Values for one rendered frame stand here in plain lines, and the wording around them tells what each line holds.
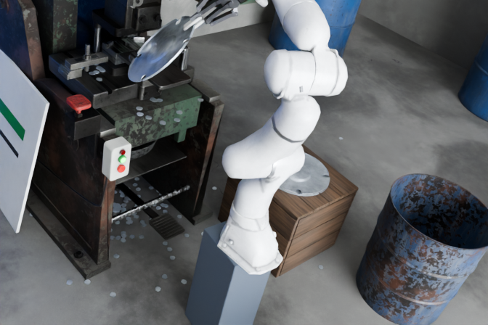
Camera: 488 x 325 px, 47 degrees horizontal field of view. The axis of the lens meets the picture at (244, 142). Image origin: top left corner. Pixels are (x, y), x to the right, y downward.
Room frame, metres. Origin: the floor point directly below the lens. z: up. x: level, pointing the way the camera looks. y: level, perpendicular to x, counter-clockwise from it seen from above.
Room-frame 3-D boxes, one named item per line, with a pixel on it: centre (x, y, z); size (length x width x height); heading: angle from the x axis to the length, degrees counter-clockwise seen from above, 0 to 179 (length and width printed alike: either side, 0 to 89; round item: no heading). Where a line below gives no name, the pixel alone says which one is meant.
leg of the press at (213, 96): (2.12, 0.46, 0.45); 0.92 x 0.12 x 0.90; 52
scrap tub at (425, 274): (1.72, -0.80, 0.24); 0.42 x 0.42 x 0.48
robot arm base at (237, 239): (1.30, -0.10, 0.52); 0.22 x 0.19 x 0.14; 45
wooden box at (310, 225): (1.89, -0.24, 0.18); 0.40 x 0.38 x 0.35; 49
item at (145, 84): (1.72, 0.37, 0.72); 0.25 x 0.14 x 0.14; 52
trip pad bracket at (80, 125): (1.44, 0.52, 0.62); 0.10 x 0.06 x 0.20; 142
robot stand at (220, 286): (1.33, -0.07, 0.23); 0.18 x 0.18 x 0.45; 45
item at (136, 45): (1.82, 0.50, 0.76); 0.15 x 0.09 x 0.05; 142
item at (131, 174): (1.83, 0.52, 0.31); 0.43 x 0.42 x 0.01; 142
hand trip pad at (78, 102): (1.42, 0.53, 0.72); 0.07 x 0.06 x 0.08; 52
